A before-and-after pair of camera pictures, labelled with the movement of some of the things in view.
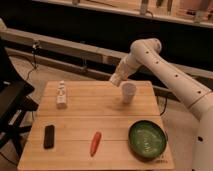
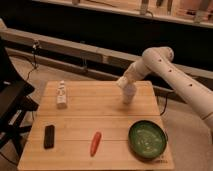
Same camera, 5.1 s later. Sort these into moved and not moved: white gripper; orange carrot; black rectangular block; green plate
Moved: white gripper
Not moved: black rectangular block; green plate; orange carrot
